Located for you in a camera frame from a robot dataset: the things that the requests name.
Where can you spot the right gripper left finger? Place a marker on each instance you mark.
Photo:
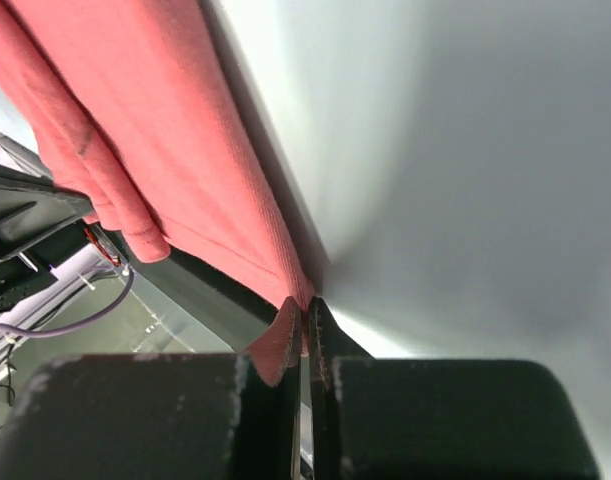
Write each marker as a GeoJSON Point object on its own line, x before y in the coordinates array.
{"type": "Point", "coordinates": [163, 416]}

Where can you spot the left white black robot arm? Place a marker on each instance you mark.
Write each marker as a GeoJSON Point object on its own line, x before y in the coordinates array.
{"type": "Point", "coordinates": [30, 271]}

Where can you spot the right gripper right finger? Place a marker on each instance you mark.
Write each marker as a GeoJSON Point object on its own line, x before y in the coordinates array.
{"type": "Point", "coordinates": [436, 418]}

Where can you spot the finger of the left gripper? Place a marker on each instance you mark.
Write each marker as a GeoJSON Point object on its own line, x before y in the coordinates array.
{"type": "Point", "coordinates": [32, 208]}

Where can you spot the salmon pink t shirt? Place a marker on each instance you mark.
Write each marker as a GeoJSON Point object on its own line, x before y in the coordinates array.
{"type": "Point", "coordinates": [129, 106]}

